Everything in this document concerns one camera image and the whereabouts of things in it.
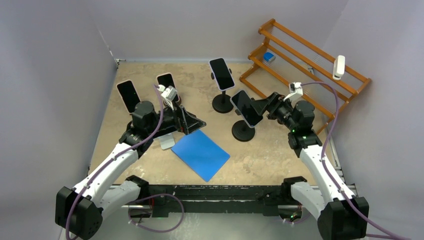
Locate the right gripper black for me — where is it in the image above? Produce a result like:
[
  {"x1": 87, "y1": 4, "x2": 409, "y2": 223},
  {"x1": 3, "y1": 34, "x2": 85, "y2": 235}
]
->
[{"x1": 250, "y1": 92, "x2": 298, "y2": 132}]

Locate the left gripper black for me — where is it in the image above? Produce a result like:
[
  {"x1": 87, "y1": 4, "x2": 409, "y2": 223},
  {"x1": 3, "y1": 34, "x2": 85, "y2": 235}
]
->
[{"x1": 146, "y1": 98, "x2": 205, "y2": 135}]

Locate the black round phone stand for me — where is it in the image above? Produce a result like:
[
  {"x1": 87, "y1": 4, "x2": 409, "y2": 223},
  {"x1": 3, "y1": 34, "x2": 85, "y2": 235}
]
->
[
  {"x1": 231, "y1": 120, "x2": 256, "y2": 142},
  {"x1": 211, "y1": 72, "x2": 233, "y2": 114}
]

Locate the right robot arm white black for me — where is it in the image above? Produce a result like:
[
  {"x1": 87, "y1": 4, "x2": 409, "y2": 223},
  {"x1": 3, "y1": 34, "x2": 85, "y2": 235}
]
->
[{"x1": 251, "y1": 92, "x2": 369, "y2": 240}]

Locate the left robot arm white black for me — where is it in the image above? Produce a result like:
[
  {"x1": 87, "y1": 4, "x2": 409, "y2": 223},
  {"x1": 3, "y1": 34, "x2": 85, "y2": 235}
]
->
[{"x1": 54, "y1": 101, "x2": 206, "y2": 240}]

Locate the silver phone stand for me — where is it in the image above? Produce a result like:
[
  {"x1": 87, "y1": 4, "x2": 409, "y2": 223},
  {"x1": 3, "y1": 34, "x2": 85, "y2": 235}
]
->
[{"x1": 157, "y1": 133, "x2": 175, "y2": 150}]

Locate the phone in lilac case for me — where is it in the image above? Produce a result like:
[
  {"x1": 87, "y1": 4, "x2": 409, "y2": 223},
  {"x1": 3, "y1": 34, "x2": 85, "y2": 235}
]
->
[{"x1": 208, "y1": 57, "x2": 236, "y2": 92}]

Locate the pink phone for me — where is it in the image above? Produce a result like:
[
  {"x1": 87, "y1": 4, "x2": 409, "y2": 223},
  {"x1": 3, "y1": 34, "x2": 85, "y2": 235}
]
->
[
  {"x1": 116, "y1": 79, "x2": 141, "y2": 114},
  {"x1": 156, "y1": 72, "x2": 181, "y2": 105}
]

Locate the far left pink phone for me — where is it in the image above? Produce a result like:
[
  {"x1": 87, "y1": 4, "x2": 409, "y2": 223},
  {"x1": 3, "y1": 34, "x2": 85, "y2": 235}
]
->
[{"x1": 116, "y1": 79, "x2": 141, "y2": 114}]

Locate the blue mat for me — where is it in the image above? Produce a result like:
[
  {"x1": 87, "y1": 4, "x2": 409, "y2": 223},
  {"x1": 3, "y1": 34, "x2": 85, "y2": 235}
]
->
[{"x1": 171, "y1": 130, "x2": 230, "y2": 182}]

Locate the orange wooden rack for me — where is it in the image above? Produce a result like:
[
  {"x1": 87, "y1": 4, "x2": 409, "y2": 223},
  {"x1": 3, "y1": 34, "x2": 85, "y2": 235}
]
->
[{"x1": 239, "y1": 18, "x2": 371, "y2": 133}]

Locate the blue white eraser block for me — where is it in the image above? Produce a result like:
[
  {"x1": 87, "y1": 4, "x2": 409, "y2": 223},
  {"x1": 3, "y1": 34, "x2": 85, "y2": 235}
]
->
[{"x1": 263, "y1": 52, "x2": 276, "y2": 63}]

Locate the white stapler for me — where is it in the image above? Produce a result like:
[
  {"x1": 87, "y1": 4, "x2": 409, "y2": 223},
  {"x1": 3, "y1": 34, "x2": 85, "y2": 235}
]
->
[{"x1": 332, "y1": 55, "x2": 346, "y2": 81}]

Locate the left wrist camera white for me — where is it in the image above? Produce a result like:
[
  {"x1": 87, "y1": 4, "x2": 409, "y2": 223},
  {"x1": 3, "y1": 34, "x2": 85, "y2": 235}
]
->
[{"x1": 158, "y1": 84, "x2": 178, "y2": 111}]

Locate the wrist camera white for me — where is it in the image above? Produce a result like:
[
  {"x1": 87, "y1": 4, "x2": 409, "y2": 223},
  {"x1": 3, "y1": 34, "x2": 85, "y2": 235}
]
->
[
  {"x1": 158, "y1": 84, "x2": 178, "y2": 111},
  {"x1": 283, "y1": 82, "x2": 304, "y2": 102}
]

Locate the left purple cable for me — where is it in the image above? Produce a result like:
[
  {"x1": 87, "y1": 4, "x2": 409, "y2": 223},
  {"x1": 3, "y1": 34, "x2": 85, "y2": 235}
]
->
[{"x1": 64, "y1": 84, "x2": 185, "y2": 240}]

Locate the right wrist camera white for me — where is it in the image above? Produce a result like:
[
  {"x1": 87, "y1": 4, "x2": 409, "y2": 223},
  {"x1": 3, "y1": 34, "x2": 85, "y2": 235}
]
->
[{"x1": 283, "y1": 82, "x2": 304, "y2": 102}]

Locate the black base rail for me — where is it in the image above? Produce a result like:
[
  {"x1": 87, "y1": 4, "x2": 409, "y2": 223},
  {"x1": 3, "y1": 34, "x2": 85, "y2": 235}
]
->
[{"x1": 129, "y1": 184, "x2": 300, "y2": 218}]

